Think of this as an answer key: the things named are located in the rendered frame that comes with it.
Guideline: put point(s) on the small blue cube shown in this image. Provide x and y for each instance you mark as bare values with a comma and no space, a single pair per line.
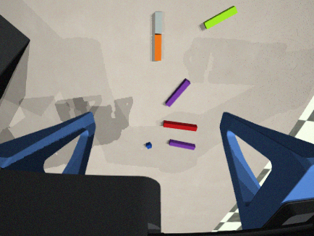
148,145

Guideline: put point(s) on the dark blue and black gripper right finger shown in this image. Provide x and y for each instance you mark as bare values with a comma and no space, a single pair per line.
292,169

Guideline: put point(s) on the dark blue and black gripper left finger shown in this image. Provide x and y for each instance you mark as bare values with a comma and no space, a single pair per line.
29,152

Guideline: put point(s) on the red rod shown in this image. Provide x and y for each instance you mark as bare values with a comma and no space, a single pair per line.
179,125

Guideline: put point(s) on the orange rod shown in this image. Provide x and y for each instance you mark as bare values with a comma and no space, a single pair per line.
157,47

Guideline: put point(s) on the pale grey rod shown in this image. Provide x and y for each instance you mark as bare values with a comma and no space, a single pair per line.
158,22

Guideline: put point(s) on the lime green rod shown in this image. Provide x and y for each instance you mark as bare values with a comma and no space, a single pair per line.
220,17

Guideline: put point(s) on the purple rod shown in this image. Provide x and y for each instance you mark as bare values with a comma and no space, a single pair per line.
175,95
181,144

